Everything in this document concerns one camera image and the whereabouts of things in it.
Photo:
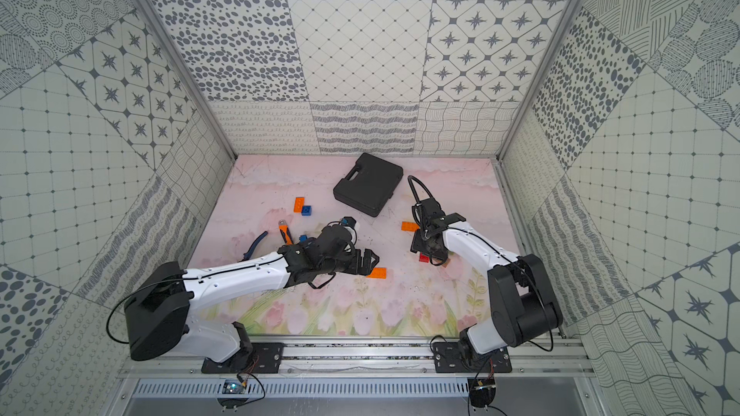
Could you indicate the orange handled tool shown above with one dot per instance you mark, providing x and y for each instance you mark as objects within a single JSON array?
[{"x": 285, "y": 233}]

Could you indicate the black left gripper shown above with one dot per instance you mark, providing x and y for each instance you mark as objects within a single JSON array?
[{"x": 356, "y": 258}]

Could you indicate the controller board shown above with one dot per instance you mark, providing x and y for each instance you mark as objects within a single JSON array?
[
  {"x": 481, "y": 392},
  {"x": 233, "y": 395}
]

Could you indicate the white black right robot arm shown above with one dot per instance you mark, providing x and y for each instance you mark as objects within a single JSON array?
[{"x": 522, "y": 301}]

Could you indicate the black plastic carrying case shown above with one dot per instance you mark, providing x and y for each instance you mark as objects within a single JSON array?
[{"x": 369, "y": 185}]

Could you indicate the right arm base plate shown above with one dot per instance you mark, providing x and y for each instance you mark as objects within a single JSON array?
[{"x": 451, "y": 357}]

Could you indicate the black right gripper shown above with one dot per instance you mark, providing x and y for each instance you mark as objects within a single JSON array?
[{"x": 416, "y": 246}]

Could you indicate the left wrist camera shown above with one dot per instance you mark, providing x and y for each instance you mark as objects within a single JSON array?
[{"x": 348, "y": 222}]

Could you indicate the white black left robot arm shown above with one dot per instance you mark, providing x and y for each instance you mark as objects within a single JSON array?
[{"x": 165, "y": 313}]

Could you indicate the blue handled pliers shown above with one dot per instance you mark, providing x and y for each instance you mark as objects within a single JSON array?
[{"x": 249, "y": 254}]

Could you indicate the left controller board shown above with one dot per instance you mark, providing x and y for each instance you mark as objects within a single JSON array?
[{"x": 233, "y": 395}]

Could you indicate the right controller board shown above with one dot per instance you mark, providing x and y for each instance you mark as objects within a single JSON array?
[{"x": 481, "y": 392}]

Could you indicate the orange lego brick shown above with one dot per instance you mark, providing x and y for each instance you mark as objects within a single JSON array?
[
  {"x": 378, "y": 273},
  {"x": 299, "y": 204},
  {"x": 409, "y": 226}
]

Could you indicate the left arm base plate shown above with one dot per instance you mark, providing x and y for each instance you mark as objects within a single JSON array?
[{"x": 258, "y": 358}]

